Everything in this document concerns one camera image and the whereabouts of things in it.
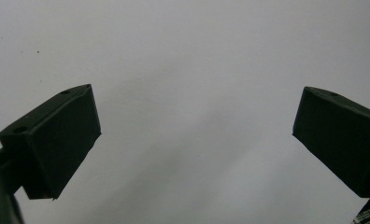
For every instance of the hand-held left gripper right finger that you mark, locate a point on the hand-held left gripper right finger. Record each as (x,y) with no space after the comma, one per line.
(345,137)

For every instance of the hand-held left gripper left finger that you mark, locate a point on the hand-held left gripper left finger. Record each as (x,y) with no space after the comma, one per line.
(54,143)

